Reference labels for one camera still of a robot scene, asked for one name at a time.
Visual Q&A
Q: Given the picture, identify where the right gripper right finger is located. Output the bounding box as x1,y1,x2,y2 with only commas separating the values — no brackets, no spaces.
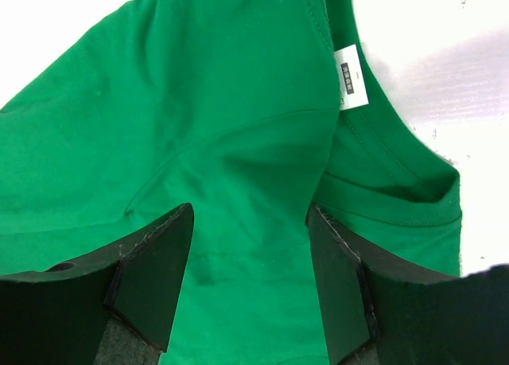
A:
308,206,508,364

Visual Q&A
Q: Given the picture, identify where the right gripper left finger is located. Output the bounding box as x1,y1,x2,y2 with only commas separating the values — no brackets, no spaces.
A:
1,204,194,364

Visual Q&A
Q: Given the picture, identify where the green t-shirt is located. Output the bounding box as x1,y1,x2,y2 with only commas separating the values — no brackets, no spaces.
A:
1,0,462,364

